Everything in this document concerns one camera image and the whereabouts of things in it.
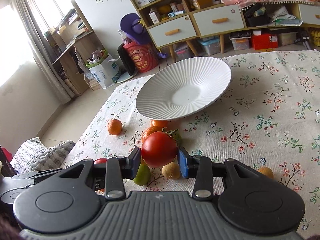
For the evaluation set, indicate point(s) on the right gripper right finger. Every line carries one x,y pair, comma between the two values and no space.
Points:
199,168

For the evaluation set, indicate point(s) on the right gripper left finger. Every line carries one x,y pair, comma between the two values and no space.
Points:
119,168

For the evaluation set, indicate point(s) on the red tomato with stem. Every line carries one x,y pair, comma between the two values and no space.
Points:
100,161

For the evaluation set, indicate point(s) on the green tomato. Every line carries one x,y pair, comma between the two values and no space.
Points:
143,175

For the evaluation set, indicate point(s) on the tan longan fruit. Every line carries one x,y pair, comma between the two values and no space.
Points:
267,172
171,171

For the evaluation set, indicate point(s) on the small orange mandarin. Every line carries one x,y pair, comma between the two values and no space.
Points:
114,127

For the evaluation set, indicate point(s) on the large red tomato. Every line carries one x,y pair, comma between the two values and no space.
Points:
159,149

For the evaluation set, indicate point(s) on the large orange mandarin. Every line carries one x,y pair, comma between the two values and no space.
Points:
149,131

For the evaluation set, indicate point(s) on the orange tomato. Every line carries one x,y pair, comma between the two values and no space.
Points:
159,123

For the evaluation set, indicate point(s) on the grey knit cushion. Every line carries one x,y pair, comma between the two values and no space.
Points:
34,156

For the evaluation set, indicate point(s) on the white ribbed plate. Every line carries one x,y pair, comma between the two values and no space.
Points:
183,88

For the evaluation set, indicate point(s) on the floral tablecloth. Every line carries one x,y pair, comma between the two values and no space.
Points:
267,117

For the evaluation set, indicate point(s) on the white paper shopping bag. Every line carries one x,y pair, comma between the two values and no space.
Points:
107,72

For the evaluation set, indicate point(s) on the red printed bag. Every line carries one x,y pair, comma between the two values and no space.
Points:
143,56

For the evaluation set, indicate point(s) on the wooden bookshelf desk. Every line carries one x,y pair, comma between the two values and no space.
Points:
74,41

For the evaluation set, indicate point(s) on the red box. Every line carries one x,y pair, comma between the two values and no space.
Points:
264,41

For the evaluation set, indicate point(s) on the purple plush toy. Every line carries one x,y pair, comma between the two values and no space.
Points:
130,24

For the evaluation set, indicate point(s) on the grey curtain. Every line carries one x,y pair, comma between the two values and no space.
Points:
42,52

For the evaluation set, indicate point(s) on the wooden cabinet with drawers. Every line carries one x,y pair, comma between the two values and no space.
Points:
169,22

